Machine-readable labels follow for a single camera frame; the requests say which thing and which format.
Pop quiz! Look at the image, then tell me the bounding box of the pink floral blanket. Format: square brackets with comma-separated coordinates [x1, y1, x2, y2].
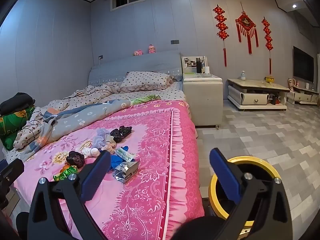
[12, 100, 205, 240]

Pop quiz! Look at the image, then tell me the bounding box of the green floral cloth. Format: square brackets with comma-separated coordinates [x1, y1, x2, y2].
[130, 95, 160, 105]

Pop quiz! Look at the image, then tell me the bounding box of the thin black cable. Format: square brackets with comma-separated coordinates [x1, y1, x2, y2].
[27, 119, 42, 133]

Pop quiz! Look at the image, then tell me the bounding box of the blue rubber glove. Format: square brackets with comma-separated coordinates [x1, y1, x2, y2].
[110, 154, 123, 170]

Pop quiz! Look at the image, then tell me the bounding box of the polka dot pillow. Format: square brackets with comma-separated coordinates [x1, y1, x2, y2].
[119, 71, 175, 92]

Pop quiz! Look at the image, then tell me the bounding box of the light blue fuzzy sock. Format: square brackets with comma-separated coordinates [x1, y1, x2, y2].
[93, 139, 108, 150]
[96, 128, 112, 140]

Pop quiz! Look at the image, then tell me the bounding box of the green white paper packet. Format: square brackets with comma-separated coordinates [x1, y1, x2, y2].
[115, 146, 137, 162]

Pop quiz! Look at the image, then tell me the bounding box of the red diamond tassel decoration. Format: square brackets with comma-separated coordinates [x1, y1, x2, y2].
[235, 2, 259, 54]

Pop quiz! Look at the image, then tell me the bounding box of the polka dot bed sheet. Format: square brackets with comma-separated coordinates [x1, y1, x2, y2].
[110, 81, 187, 105]

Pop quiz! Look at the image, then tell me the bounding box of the silver foil packet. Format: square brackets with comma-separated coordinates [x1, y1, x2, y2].
[112, 161, 140, 183]

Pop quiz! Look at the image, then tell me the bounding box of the white crumpled tissue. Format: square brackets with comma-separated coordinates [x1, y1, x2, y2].
[82, 147, 100, 158]

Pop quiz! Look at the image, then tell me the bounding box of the beige sock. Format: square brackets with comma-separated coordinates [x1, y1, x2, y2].
[101, 142, 117, 153]

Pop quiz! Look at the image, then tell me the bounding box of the black cloth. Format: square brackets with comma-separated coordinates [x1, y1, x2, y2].
[0, 92, 35, 115]

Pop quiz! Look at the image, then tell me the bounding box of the cream polka dot duvet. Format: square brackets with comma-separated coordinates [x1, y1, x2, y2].
[14, 82, 125, 150]

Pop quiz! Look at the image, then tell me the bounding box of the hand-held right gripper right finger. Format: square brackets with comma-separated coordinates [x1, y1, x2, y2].
[209, 147, 294, 240]

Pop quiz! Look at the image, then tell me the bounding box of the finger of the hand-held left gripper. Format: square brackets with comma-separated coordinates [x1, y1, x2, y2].
[0, 158, 25, 195]

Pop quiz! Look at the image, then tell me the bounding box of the green snack wrapper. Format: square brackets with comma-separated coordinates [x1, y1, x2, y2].
[53, 165, 79, 182]

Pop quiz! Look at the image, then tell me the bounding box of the small black plastic bag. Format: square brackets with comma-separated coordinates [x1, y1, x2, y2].
[110, 125, 132, 142]

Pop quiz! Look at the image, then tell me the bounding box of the cream nightstand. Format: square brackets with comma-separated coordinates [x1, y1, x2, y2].
[182, 73, 223, 128]

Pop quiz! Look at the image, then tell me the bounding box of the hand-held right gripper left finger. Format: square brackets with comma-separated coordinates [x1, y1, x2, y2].
[26, 150, 112, 240]

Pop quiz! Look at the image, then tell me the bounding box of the black television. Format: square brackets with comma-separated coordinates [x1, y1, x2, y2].
[293, 46, 314, 83]

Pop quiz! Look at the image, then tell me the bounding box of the red knot string decoration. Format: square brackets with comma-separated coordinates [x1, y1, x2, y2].
[213, 4, 230, 67]
[262, 17, 274, 75]

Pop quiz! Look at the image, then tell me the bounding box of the grey upholstered bed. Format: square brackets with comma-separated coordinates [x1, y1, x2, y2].
[88, 51, 182, 90]

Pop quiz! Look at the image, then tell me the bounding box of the cream television stand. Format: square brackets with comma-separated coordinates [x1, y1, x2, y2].
[287, 85, 319, 105]

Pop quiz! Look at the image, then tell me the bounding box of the yellow trash bin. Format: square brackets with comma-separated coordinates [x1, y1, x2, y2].
[208, 156, 282, 234]

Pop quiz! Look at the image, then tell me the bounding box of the grey floral quilt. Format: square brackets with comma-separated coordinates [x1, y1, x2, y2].
[14, 99, 133, 153]

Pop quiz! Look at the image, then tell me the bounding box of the cream coffee table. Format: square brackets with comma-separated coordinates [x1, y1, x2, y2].
[227, 78, 290, 111]

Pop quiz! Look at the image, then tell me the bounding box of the large black plastic bag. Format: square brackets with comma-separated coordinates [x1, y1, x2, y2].
[66, 151, 85, 168]

